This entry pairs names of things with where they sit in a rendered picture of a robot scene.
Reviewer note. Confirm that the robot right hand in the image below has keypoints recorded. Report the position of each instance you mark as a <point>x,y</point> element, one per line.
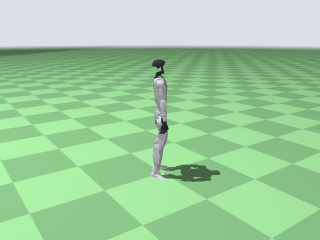
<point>164,127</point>

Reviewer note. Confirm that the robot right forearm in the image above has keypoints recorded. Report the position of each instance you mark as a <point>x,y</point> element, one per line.
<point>163,110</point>

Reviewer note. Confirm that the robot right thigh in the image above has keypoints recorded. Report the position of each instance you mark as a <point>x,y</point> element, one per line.
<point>162,138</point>

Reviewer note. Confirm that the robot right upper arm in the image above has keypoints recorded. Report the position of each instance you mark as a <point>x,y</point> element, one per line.
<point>160,88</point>

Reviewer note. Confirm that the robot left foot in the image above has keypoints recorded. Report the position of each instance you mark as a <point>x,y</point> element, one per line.
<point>162,167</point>

